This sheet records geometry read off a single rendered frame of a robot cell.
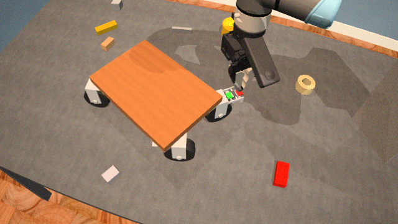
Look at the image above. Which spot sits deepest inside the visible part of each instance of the yellow short cylinder with center hole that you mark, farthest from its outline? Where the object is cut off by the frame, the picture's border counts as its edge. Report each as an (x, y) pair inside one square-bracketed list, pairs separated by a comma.
[(227, 25)]

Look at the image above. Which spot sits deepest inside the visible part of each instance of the orange wooden dolly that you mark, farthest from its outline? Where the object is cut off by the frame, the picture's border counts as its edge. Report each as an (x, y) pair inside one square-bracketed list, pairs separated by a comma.
[(162, 98)]

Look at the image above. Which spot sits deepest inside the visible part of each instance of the tan roll of masking tape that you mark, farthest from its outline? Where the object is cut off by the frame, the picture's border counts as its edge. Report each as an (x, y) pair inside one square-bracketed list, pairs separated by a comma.
[(302, 88)]

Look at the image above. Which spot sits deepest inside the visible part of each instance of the red toy brick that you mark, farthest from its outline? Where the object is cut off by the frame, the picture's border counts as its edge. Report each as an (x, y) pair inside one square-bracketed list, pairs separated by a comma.
[(281, 174)]

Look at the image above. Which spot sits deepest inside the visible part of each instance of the yellow rectangular block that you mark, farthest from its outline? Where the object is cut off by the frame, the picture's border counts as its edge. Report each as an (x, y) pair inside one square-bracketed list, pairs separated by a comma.
[(106, 27)]

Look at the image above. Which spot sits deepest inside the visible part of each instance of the pale pink rectangular block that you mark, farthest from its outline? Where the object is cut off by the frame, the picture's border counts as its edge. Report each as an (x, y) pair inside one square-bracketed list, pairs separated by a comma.
[(111, 174)]

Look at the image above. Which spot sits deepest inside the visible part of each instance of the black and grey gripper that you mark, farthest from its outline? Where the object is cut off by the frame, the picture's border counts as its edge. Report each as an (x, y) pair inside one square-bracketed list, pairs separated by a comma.
[(233, 51)]

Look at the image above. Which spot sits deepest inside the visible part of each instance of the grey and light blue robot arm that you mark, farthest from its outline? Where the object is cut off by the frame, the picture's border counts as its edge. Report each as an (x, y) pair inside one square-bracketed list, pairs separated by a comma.
[(257, 14)]

